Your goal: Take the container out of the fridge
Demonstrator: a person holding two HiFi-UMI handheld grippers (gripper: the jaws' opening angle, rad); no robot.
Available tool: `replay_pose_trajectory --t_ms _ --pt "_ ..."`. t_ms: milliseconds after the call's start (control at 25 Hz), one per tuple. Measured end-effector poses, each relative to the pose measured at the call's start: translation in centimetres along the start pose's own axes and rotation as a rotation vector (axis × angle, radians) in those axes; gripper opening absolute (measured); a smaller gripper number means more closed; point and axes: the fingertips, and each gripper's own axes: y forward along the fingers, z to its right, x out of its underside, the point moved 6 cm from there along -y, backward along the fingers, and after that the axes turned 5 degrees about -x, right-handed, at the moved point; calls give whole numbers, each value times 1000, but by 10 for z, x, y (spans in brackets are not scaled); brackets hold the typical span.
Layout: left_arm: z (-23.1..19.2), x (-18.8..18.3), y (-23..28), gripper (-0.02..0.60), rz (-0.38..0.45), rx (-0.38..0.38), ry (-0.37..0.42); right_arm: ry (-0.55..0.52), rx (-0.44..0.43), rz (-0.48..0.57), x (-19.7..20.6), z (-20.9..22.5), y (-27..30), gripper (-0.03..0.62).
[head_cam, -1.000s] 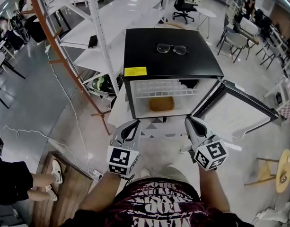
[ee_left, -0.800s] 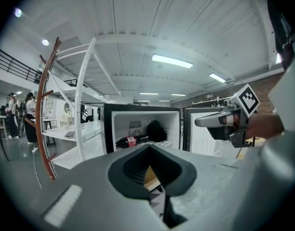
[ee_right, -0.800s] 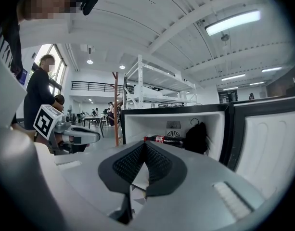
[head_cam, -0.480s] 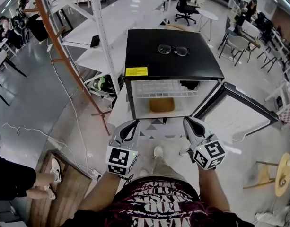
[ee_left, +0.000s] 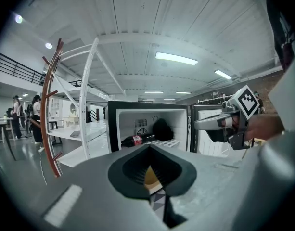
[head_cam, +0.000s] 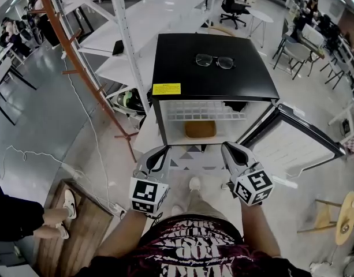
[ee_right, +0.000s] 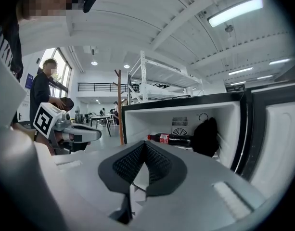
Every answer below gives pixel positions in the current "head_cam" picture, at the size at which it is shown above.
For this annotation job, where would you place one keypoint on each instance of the person's right forearm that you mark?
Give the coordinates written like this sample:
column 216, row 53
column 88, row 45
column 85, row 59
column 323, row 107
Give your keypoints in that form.
column 259, row 229

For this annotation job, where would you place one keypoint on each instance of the green and white helmet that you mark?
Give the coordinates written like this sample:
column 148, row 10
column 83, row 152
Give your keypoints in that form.
column 129, row 101

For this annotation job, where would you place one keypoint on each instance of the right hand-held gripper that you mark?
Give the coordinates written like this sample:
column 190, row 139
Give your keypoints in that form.
column 256, row 186

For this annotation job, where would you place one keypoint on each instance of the person's white shoe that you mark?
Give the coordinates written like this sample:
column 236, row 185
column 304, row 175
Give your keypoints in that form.
column 177, row 210
column 194, row 183

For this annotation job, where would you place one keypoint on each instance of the round white side table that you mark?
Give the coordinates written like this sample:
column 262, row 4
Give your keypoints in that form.
column 260, row 16

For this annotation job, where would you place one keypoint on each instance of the triangle-patterned mat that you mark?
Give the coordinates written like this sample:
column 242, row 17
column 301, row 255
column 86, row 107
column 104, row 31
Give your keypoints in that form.
column 202, row 160

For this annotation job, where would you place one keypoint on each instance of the person's right white shoe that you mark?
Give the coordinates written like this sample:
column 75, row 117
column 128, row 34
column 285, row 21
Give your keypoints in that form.
column 194, row 183

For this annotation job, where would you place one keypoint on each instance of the black office chair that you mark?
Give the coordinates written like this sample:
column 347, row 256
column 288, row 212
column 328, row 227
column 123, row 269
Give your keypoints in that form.
column 233, row 7

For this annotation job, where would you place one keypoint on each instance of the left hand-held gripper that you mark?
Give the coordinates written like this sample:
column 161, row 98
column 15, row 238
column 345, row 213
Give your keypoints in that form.
column 145, row 192

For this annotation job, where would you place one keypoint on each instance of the person's dark printed shirt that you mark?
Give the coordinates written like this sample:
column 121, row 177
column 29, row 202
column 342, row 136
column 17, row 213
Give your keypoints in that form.
column 194, row 252

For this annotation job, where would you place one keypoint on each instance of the person's khaki trousers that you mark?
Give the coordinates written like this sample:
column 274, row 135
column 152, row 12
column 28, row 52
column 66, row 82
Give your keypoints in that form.
column 204, row 205

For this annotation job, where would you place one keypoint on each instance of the white framed table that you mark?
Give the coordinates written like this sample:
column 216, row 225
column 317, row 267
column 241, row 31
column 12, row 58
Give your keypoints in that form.
column 342, row 115

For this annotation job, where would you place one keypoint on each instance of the white power strip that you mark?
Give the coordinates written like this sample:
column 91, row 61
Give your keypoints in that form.
column 118, row 211

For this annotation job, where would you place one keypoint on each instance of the white box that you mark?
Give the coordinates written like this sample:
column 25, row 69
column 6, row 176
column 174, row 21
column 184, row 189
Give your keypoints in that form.
column 312, row 35

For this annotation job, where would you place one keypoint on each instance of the white desk with black legs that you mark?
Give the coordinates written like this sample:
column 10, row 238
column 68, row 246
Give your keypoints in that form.
column 2, row 74

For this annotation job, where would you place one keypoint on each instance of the round wooden stool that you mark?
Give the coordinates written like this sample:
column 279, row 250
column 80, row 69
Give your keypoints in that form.
column 345, row 221

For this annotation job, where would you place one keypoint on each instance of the black phone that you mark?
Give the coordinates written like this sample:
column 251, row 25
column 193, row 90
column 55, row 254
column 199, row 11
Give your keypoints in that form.
column 118, row 48

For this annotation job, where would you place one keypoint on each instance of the white metal shelf rack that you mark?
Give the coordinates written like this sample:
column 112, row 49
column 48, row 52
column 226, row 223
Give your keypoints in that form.
column 153, row 10

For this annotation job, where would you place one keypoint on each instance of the black-rimmed eyeglasses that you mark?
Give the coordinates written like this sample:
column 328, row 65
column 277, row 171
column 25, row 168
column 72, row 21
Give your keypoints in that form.
column 205, row 60

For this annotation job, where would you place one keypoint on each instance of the person's left forearm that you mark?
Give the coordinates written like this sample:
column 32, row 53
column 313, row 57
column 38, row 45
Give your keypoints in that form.
column 122, row 235

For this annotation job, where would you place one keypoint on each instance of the brown wooden coat rack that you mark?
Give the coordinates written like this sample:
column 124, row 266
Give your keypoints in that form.
column 86, row 73

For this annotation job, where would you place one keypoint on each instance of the tan rectangular container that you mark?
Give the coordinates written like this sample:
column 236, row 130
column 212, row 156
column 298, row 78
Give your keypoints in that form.
column 200, row 130

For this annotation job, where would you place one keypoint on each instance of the wooden platform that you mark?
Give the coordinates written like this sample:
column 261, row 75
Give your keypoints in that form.
column 87, row 241

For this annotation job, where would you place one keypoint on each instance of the grey chair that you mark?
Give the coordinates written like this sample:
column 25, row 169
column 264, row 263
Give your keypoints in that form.
column 339, row 71
column 296, row 52

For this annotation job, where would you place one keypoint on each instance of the person's left white shoe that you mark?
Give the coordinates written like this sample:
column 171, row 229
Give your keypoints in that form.
column 177, row 210

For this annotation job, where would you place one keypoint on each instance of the black mini fridge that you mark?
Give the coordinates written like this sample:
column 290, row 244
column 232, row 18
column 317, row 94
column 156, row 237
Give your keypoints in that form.
column 179, row 62

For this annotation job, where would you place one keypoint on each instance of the black cloth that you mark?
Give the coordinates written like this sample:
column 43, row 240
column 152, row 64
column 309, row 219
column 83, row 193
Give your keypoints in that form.
column 236, row 106

